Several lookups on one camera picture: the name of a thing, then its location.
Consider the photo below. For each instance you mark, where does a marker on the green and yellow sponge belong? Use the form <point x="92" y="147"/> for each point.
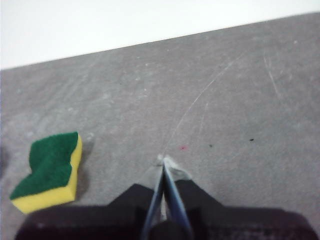
<point x="50" y="162"/>

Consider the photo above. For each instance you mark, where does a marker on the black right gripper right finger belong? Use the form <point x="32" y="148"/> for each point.
<point x="237" y="225"/>

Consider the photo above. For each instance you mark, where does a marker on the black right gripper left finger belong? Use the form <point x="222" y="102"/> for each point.
<point x="100" y="222"/>

